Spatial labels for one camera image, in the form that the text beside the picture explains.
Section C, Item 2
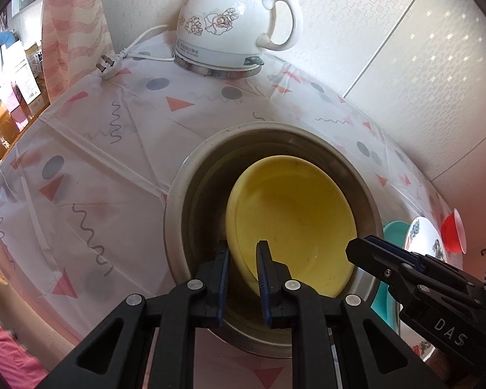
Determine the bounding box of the white kettle power cord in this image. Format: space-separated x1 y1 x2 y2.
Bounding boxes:
95 0 202 81

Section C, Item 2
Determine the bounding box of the red plastic bowl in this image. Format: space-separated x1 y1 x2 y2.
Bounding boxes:
441 208 467 254

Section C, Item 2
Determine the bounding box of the patterned white tablecloth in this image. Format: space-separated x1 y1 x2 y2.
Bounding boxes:
0 32 449 343

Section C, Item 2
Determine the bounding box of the white paper box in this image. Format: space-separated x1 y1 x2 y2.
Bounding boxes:
2 41 41 104

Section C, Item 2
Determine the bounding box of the teal plastic plate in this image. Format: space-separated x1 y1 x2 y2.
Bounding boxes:
369 219 416 331

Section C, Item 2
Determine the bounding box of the stainless steel bowl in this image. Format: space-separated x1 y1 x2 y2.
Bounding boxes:
164 122 383 359

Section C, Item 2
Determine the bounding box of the yellow plastic bowl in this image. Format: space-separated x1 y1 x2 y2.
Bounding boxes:
225 156 357 298

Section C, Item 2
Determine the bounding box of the small white floral plate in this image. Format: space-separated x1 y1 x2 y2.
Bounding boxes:
399 321 434 362

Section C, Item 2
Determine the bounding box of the large white dragon plate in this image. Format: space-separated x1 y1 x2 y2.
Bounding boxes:
404 216 446 262

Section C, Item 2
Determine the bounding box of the white ceramic electric kettle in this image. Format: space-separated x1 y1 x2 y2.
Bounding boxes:
174 0 303 80

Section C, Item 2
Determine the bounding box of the pink striped curtain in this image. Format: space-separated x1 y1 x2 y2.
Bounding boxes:
42 0 113 102

